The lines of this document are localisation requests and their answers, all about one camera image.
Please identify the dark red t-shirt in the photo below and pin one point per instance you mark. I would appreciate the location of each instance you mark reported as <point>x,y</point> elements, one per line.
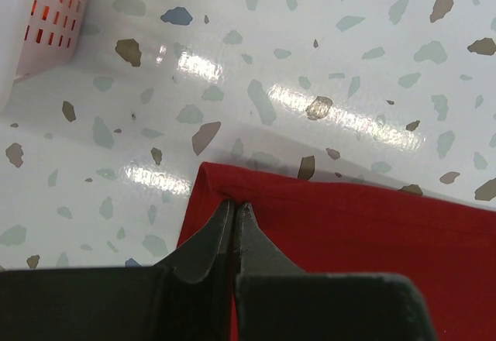
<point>446,249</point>

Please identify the orange t-shirt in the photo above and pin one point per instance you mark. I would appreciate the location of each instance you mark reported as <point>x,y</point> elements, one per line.
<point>55,23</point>

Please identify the white plastic laundry basket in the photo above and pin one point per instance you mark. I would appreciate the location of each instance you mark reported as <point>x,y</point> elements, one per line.
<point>20,59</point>

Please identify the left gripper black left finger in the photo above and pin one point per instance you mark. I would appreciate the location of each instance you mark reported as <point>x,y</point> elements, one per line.
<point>185,296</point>

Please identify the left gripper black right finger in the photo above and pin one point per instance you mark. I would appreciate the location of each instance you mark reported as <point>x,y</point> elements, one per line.
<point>278,300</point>

